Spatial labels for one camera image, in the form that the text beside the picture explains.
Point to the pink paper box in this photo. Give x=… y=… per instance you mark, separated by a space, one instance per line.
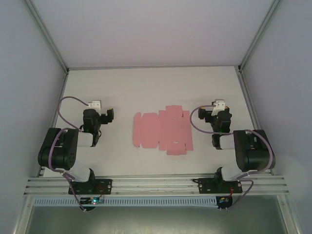
x=151 y=131

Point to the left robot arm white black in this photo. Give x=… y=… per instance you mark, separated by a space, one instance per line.
x=58 y=151

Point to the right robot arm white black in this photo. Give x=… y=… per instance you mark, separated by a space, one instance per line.
x=253 y=151

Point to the small circuit board green light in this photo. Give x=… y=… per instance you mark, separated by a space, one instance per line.
x=93 y=200

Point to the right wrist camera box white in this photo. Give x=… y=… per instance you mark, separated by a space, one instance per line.
x=218 y=105

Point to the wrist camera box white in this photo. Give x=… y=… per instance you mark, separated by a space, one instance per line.
x=95 y=104
x=218 y=105

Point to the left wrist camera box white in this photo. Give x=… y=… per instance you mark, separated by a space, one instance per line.
x=95 y=104

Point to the aluminium table side rail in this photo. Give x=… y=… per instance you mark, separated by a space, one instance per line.
x=251 y=109
x=57 y=114

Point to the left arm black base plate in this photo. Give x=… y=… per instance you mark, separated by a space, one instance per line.
x=104 y=186

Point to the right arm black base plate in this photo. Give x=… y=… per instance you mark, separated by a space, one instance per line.
x=204 y=186

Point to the aluminium frame post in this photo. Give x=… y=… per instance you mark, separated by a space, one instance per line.
x=46 y=34
x=259 y=34

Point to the aluminium mounting rail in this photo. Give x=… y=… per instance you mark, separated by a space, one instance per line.
x=156 y=185

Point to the aluminium frame leg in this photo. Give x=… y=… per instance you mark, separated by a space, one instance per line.
x=22 y=217
x=295 y=217

